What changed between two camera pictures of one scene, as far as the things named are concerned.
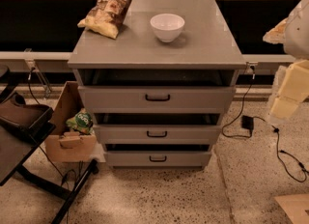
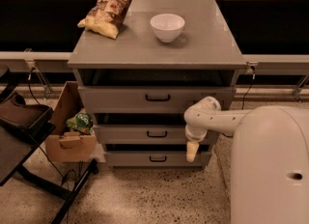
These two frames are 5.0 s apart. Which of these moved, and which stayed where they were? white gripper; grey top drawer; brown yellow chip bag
Moved: white gripper
Stayed: grey top drawer; brown yellow chip bag
